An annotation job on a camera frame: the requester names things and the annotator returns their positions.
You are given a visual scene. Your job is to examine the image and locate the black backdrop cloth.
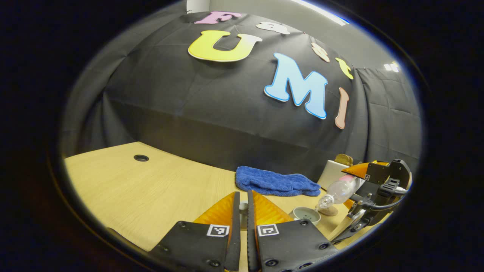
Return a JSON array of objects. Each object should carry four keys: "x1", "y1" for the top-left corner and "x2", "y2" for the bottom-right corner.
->
[{"x1": 60, "y1": 11, "x2": 422, "y2": 182}]

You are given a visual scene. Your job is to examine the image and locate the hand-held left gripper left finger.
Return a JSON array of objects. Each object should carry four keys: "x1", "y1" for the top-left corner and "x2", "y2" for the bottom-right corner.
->
[{"x1": 149, "y1": 191, "x2": 241, "y2": 272}]

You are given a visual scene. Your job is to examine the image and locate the blue towel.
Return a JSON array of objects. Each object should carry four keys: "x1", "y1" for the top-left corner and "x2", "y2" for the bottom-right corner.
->
[{"x1": 235, "y1": 166, "x2": 321, "y2": 197}]

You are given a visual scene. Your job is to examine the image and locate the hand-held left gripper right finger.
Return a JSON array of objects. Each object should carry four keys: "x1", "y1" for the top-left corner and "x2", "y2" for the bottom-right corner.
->
[{"x1": 247, "y1": 190, "x2": 338, "y2": 272}]

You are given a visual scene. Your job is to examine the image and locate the black cable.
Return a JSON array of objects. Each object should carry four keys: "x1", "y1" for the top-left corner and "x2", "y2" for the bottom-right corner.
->
[{"x1": 369, "y1": 191, "x2": 411, "y2": 211}]

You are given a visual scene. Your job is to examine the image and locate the clear plastic water bottle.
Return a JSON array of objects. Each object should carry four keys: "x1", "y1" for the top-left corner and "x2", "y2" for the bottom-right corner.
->
[{"x1": 315, "y1": 175, "x2": 360, "y2": 212}]

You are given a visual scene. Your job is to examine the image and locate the white toaster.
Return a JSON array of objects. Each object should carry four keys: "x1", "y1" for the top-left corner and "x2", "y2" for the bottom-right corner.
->
[{"x1": 317, "y1": 160, "x2": 350, "y2": 190}]

